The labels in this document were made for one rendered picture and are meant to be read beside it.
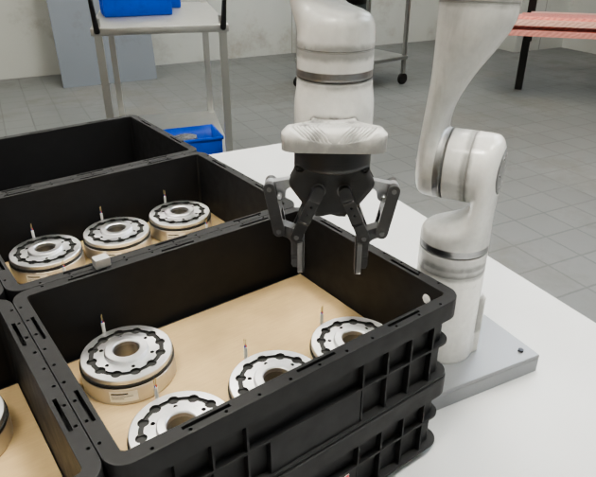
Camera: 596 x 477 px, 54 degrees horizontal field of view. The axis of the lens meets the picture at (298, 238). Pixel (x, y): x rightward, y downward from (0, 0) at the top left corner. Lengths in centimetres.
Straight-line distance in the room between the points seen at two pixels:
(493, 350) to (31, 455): 63
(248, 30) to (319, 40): 653
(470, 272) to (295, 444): 35
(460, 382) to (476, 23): 47
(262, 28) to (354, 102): 659
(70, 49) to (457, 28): 540
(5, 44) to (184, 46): 176
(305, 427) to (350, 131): 28
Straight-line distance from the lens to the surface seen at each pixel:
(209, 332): 77
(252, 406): 52
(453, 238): 78
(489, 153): 75
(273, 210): 60
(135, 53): 607
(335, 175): 58
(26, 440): 68
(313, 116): 54
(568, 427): 89
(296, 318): 78
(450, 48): 73
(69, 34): 598
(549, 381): 96
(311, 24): 53
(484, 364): 90
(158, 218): 101
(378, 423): 67
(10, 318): 68
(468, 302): 84
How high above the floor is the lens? 128
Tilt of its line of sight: 28 degrees down
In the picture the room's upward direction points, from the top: straight up
